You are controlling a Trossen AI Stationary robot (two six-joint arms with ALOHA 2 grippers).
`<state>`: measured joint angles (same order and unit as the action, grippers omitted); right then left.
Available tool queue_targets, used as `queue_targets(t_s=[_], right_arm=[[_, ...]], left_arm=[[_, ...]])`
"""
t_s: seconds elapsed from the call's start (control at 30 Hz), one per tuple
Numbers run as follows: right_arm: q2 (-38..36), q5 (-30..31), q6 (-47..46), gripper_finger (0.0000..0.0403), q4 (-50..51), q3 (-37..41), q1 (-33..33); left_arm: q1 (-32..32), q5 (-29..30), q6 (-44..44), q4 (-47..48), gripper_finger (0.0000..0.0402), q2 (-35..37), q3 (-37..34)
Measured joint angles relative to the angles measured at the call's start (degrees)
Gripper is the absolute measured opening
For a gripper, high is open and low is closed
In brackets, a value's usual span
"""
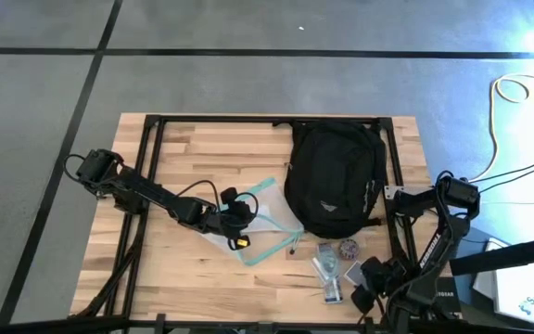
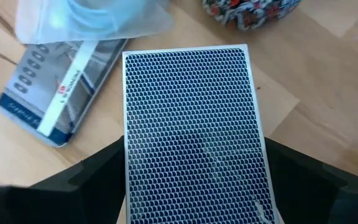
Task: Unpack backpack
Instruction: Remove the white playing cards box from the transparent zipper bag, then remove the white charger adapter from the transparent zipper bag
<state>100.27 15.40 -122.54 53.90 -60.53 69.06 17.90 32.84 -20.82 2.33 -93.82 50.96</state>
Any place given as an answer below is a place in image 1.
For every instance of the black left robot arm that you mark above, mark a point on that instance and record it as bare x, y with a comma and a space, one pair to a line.
146, 190

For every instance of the grey metal mounting plate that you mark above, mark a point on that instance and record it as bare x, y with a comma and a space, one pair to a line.
394, 191

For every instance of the round patterned disc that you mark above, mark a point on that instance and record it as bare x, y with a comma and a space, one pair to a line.
349, 249

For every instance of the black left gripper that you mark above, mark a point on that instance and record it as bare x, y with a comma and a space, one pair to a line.
234, 218

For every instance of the grey card dark border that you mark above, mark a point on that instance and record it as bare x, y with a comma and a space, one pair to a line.
354, 274

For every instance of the black backpack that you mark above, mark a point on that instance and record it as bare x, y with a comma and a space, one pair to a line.
332, 162

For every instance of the black Netgear box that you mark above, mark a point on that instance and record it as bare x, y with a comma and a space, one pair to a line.
450, 297

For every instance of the black diagonal support beam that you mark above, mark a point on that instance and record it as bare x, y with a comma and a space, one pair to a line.
503, 255

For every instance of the white box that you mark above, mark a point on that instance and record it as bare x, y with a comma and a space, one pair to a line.
526, 292

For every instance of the black table clamp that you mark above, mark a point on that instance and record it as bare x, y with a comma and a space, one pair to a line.
159, 322
369, 324

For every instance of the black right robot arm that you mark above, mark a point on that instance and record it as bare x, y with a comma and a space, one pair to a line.
434, 241

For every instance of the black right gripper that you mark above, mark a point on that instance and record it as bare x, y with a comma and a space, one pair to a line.
373, 278

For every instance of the white mesh pouch teal trim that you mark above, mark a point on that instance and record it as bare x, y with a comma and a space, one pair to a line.
271, 213

